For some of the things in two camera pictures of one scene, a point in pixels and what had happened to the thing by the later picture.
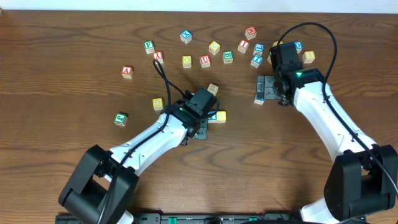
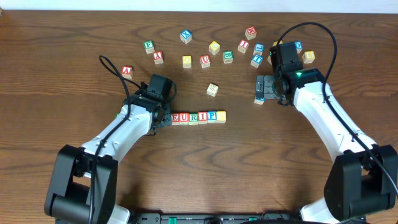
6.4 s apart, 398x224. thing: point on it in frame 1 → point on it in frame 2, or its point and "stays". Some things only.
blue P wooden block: x=212 y=117 stays
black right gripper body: x=266 y=88 stays
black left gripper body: x=201 y=131 → x=166 y=118
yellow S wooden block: x=221 y=117 stays
